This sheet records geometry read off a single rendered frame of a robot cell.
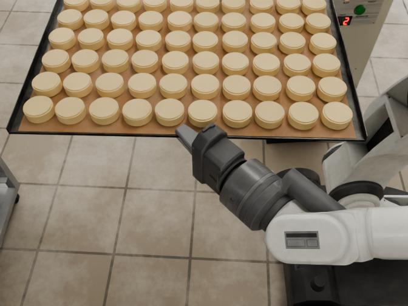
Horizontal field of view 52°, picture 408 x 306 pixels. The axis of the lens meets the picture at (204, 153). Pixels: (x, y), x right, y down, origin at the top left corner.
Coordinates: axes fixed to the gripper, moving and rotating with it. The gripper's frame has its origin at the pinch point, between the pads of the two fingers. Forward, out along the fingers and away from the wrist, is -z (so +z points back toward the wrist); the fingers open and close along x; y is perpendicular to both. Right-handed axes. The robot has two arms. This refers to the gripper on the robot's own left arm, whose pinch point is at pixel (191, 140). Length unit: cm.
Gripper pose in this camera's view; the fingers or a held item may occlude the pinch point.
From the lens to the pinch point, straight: 69.7
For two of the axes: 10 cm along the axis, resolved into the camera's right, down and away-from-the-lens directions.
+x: 0.1, -5.9, -8.1
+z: 6.9, 5.9, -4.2
